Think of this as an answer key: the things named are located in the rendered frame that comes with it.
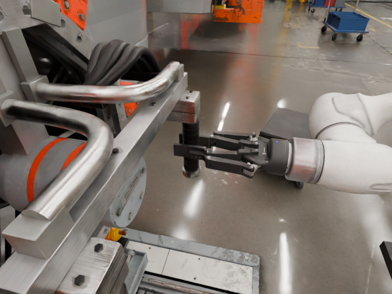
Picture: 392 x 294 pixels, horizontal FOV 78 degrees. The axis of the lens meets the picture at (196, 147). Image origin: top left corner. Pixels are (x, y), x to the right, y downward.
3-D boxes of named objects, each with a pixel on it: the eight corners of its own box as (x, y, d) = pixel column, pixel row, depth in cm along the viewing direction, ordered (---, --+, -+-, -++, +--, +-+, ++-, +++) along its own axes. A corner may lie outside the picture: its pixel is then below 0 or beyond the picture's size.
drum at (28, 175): (63, 173, 54) (38, 118, 45) (153, 189, 50) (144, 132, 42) (11, 226, 43) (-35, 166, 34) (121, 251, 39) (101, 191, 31)
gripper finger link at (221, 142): (258, 146, 50) (259, 142, 51) (208, 133, 54) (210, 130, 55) (255, 160, 53) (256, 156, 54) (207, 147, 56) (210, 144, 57)
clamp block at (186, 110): (160, 108, 53) (157, 85, 50) (200, 112, 51) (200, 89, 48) (151, 119, 49) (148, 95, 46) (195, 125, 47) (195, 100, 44)
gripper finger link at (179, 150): (205, 157, 53) (205, 159, 52) (174, 153, 54) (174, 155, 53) (206, 146, 51) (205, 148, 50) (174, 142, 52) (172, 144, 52)
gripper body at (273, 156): (283, 185, 49) (238, 178, 51) (281, 159, 56) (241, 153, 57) (292, 156, 45) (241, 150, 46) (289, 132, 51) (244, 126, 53)
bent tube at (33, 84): (94, 69, 50) (79, 11, 44) (184, 77, 47) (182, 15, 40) (29, 108, 36) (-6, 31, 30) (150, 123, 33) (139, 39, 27)
